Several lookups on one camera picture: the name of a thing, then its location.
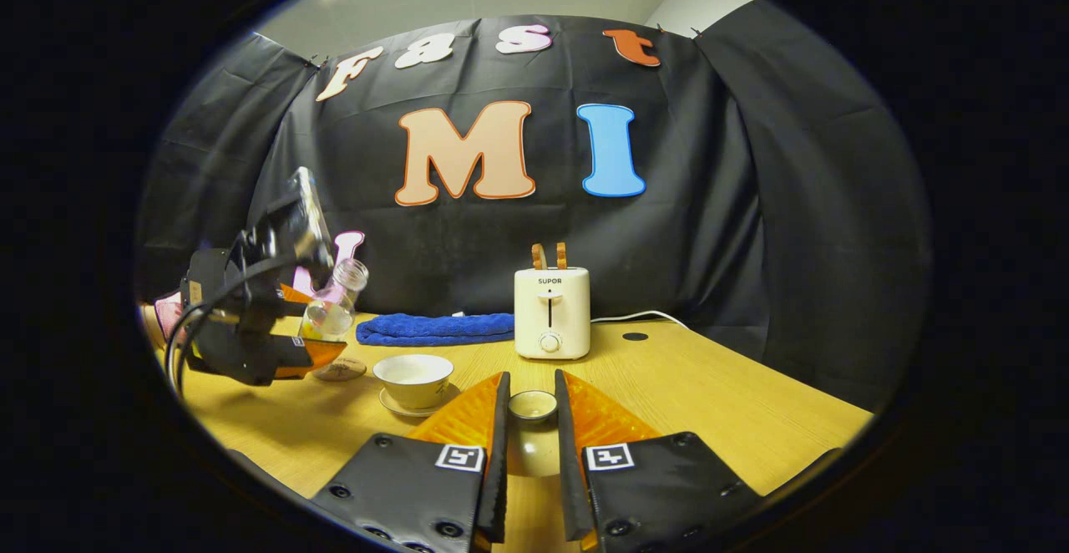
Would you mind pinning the round cork coaster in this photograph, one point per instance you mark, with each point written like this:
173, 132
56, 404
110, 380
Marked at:
341, 370

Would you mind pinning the blue towel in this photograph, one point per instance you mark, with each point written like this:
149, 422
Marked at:
434, 329

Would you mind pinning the white toaster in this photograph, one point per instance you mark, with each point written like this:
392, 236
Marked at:
551, 311

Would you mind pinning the white saucer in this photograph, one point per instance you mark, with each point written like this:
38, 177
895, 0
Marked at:
397, 408

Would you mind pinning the white teacup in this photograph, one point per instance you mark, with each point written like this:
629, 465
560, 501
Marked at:
413, 382

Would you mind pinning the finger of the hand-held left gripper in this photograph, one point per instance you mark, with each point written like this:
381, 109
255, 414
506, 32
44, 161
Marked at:
294, 294
313, 357

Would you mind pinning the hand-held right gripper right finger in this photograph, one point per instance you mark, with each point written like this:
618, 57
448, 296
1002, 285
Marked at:
568, 469

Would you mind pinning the white teacup lid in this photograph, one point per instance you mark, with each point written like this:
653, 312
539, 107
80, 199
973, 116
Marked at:
533, 407

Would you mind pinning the clear water bottle yellow label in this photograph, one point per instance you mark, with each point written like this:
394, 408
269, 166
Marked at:
330, 315

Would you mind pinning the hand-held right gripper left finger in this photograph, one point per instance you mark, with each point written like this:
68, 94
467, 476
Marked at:
497, 469

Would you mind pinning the black backdrop cloth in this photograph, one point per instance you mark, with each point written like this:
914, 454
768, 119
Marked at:
668, 227

